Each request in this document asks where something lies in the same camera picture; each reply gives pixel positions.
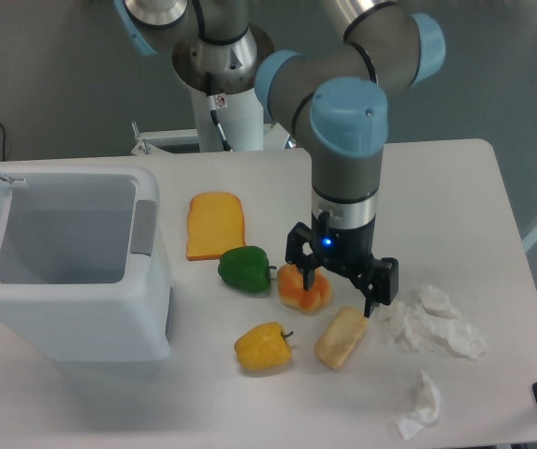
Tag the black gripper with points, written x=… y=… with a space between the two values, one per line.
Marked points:
x=347 y=252

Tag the pale square bread loaf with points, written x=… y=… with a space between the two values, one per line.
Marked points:
x=340 y=338

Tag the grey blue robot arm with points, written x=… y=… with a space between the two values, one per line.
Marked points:
x=335 y=108

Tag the knotted orange bread roll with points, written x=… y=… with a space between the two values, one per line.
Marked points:
x=293 y=295

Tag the green bell pepper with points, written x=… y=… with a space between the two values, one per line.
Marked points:
x=246 y=269

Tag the large crumpled white tissue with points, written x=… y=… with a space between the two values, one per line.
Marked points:
x=430 y=322

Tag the yellow bell pepper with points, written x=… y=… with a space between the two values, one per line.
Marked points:
x=263 y=347

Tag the orange toast slice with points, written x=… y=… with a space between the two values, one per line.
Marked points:
x=215 y=225

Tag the small crumpled white tissue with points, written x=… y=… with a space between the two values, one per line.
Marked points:
x=425 y=411

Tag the white open trash bin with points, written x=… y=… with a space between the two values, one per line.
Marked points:
x=84 y=275

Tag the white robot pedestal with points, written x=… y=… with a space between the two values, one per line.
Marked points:
x=224 y=123

